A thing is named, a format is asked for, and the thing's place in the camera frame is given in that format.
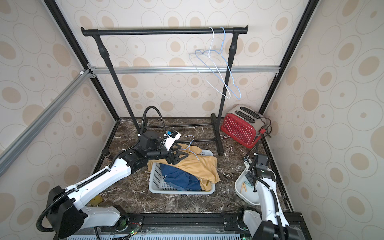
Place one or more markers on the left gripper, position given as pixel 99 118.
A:
pixel 175 159

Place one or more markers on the pale blue wire hanger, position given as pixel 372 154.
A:
pixel 191 149

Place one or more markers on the navy blue t-shirt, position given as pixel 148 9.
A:
pixel 179 179

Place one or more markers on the mustard yellow t-shirt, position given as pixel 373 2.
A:
pixel 205 169

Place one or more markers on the yellow plastic clothespin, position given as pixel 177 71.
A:
pixel 244 187

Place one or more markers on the light blue plastic hanger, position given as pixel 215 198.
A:
pixel 215 70

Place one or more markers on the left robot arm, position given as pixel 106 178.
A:
pixel 105 183

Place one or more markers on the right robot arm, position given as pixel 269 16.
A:
pixel 267 198

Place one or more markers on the white plastic basket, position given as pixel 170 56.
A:
pixel 157 184

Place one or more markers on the white plastic bin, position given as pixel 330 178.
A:
pixel 251 197

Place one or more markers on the red polka dot toaster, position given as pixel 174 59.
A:
pixel 245 126

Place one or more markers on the yellow object on table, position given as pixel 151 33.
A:
pixel 95 201

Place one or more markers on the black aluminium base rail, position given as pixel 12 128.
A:
pixel 228 221

